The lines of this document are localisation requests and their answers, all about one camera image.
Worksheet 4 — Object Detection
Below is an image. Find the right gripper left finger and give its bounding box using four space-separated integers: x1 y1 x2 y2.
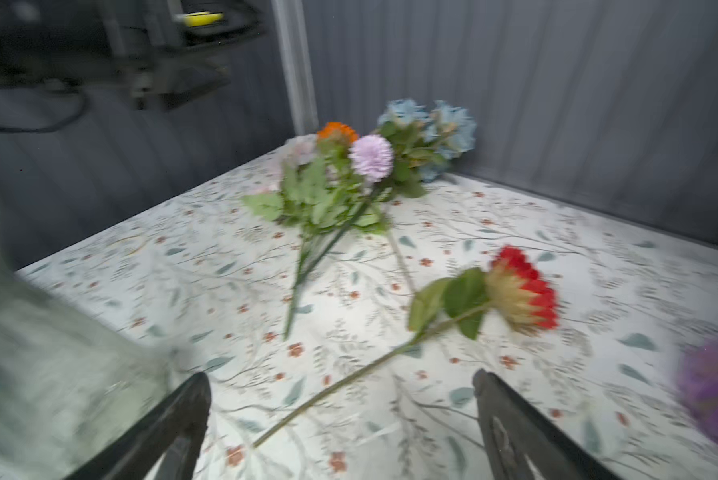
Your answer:
68 372 212 480

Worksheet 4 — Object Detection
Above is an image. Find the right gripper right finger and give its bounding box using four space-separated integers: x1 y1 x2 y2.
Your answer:
472 370 619 480

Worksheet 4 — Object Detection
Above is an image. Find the blue purple glass vase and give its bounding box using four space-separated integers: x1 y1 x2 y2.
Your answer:
677 339 718 445

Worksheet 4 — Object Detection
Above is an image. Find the light blue flower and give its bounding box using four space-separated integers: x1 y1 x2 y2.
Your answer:
377 98 477 183

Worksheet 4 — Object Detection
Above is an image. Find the clear ribbed glass vase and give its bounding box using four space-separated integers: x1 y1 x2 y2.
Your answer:
0 249 170 479

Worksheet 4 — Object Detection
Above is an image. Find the floral patterned table mat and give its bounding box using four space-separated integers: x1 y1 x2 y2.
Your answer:
0 147 718 479

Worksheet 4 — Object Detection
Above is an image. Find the red flower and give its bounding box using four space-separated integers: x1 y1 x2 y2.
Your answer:
253 245 559 448

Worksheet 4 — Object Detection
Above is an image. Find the purple pompom flower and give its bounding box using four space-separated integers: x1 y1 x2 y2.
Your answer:
277 134 394 337

